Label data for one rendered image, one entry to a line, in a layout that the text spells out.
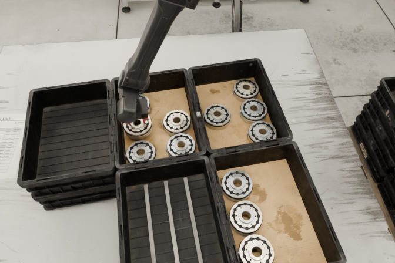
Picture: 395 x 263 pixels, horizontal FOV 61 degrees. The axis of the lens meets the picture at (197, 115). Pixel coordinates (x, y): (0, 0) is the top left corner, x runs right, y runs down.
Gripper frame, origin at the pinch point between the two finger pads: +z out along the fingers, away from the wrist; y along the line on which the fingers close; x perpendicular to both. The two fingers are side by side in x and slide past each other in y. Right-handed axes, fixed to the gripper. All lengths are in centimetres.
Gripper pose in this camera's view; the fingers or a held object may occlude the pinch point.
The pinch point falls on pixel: (137, 121)
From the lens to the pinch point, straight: 122.4
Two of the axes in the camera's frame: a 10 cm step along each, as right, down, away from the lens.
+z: 0.2, 5.6, 8.3
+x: -1.6, -8.2, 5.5
